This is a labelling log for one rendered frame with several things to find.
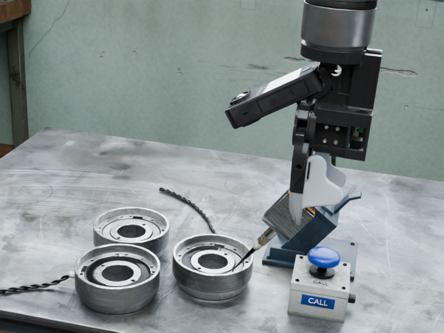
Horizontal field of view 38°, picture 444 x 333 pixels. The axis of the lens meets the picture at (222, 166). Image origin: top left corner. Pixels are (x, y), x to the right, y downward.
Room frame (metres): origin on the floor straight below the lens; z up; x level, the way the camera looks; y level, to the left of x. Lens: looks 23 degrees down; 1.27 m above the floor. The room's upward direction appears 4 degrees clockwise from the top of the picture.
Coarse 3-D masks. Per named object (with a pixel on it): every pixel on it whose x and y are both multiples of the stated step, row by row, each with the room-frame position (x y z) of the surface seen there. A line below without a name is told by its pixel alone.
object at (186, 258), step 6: (198, 246) 0.77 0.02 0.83; (204, 246) 0.77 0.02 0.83; (210, 246) 0.77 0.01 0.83; (216, 246) 0.77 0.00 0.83; (222, 246) 0.78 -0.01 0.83; (186, 252) 0.75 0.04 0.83; (192, 252) 0.75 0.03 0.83; (186, 258) 0.74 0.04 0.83; (186, 264) 0.72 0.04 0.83; (198, 270) 0.71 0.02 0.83
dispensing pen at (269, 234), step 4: (288, 192) 0.70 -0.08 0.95; (312, 208) 0.70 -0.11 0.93; (268, 228) 0.70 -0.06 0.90; (264, 232) 0.70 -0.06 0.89; (268, 232) 0.70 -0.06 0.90; (272, 232) 0.69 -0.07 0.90; (260, 236) 0.70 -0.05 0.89; (264, 236) 0.70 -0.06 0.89; (268, 236) 0.70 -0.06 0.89; (272, 236) 0.70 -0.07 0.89; (256, 240) 0.71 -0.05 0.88; (260, 240) 0.70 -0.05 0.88; (264, 240) 0.70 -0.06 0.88; (268, 240) 0.70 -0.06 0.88; (256, 244) 0.70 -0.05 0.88; (260, 244) 0.70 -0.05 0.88; (264, 244) 0.70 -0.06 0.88; (252, 248) 0.70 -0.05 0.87; (256, 248) 0.70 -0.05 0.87; (248, 252) 0.70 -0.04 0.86; (252, 252) 0.70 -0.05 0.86; (244, 256) 0.71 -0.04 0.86; (248, 256) 0.71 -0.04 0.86; (240, 260) 0.71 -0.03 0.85
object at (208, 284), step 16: (192, 240) 0.77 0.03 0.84; (208, 240) 0.78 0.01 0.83; (224, 240) 0.78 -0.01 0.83; (176, 256) 0.74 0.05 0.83; (192, 256) 0.74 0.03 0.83; (208, 256) 0.75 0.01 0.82; (224, 256) 0.75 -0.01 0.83; (240, 256) 0.75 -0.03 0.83; (176, 272) 0.71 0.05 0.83; (192, 272) 0.69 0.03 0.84; (208, 272) 0.70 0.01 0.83; (224, 272) 0.71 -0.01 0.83; (240, 272) 0.69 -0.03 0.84; (192, 288) 0.69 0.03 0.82; (208, 288) 0.68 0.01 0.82; (224, 288) 0.68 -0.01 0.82; (240, 288) 0.71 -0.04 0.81
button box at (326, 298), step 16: (304, 256) 0.73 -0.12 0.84; (304, 272) 0.70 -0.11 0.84; (320, 272) 0.69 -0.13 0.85; (336, 272) 0.70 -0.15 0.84; (304, 288) 0.67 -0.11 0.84; (320, 288) 0.66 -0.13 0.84; (336, 288) 0.67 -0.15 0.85; (288, 304) 0.67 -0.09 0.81; (304, 304) 0.67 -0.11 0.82; (320, 304) 0.66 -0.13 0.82; (336, 304) 0.66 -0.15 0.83; (336, 320) 0.66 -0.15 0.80
